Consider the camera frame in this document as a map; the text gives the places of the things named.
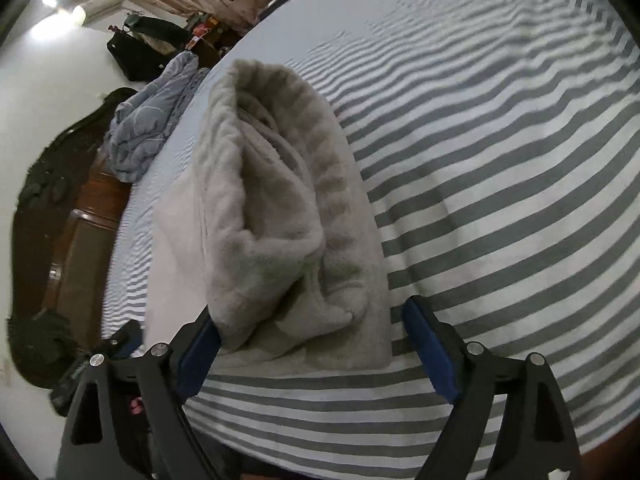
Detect white air conditioner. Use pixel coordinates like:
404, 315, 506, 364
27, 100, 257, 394
80, 0, 124, 25

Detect blue-grey quilt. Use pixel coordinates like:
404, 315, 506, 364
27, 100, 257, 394
103, 52, 211, 184

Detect grey striped bed sheet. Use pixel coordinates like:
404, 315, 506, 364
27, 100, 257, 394
100, 0, 640, 480

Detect cluttered wooden dresser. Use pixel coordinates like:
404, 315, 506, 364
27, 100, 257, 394
184, 12, 242, 68

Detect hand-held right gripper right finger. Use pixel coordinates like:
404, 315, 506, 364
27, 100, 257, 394
402, 295, 583, 480

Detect beige fleece pants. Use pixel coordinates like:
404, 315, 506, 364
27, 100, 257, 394
150, 59, 394, 379

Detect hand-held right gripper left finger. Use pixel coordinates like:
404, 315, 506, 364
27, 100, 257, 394
55, 305, 223, 480

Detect wooden headboard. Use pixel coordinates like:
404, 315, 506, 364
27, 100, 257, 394
10, 87, 141, 391

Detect black hanging bag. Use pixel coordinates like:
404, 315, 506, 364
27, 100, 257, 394
106, 15, 194, 82

